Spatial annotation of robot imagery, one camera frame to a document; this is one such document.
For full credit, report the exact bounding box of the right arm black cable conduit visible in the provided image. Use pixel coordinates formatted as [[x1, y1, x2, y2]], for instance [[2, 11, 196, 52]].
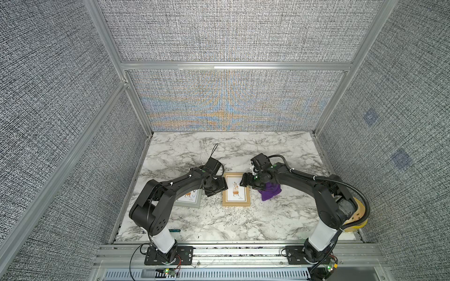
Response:
[[268, 154, 371, 233]]

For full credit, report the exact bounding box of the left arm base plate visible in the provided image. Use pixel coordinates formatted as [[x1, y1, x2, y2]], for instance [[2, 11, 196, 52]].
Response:
[[144, 246, 194, 266]]

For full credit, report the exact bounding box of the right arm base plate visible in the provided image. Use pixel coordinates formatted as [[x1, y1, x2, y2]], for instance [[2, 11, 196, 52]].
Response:
[[283, 245, 329, 266]]

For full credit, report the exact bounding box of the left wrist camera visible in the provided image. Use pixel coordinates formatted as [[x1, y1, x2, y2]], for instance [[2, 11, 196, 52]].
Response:
[[202, 157, 221, 175]]

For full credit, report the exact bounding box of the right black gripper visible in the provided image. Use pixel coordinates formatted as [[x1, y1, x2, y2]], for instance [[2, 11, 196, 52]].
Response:
[[237, 172, 266, 190]]

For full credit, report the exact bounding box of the grey green picture frame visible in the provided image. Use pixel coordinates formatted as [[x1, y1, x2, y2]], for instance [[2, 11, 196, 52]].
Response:
[[174, 189, 203, 208]]

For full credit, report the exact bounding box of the purple cloth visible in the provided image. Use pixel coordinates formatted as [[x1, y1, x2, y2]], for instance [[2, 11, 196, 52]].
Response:
[[259, 182, 282, 201]]

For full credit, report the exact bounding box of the light wooden picture frame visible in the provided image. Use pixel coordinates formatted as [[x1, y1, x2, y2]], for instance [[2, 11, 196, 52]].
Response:
[[222, 172, 251, 207]]

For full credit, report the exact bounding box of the aluminium front rail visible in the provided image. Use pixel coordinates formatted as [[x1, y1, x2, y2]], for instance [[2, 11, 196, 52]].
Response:
[[94, 241, 388, 268]]

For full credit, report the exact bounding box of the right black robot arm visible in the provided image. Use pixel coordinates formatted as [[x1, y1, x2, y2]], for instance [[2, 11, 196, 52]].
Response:
[[240, 153, 367, 265]]

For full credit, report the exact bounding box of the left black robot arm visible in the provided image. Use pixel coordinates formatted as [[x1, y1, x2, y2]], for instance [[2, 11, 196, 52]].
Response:
[[129, 165, 227, 263]]

